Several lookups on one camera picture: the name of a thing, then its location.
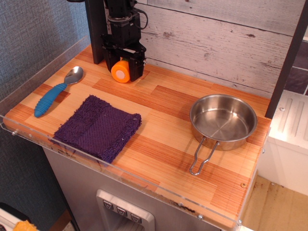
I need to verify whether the dark wooden post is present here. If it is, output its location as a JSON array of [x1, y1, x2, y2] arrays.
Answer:
[[265, 0, 308, 119], [85, 0, 108, 64]]

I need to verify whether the orange and black object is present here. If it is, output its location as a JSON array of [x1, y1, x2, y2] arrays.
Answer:
[[0, 220, 38, 231]]

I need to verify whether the white cabinet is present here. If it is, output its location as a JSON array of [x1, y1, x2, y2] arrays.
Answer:
[[257, 90, 308, 195]]

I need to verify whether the purple folded towel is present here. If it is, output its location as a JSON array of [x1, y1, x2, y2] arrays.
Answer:
[[53, 95, 141, 164]]

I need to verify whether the dark right wooden post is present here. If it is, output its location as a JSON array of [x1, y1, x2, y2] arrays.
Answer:
[[265, 0, 308, 119]]

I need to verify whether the orange toy pineapple green top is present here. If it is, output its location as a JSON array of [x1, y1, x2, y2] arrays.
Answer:
[[111, 58, 130, 83]]

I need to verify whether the blue handled metal spoon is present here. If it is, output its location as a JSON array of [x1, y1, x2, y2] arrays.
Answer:
[[34, 66, 84, 117]]

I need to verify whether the dark left wooden post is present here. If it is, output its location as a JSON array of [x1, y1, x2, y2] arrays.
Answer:
[[85, 0, 108, 64]]

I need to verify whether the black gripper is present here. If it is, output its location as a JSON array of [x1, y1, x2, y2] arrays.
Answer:
[[101, 11, 146, 82]]

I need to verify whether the silver dispenser panel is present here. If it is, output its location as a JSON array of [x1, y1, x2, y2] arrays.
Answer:
[[96, 189, 155, 231]]

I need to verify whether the black cable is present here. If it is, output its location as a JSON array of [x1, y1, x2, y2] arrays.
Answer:
[[133, 7, 149, 31]]

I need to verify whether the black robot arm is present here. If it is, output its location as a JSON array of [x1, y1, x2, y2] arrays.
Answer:
[[84, 0, 146, 83]]

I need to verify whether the small steel pan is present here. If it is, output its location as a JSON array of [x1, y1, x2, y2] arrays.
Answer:
[[189, 94, 257, 176]]

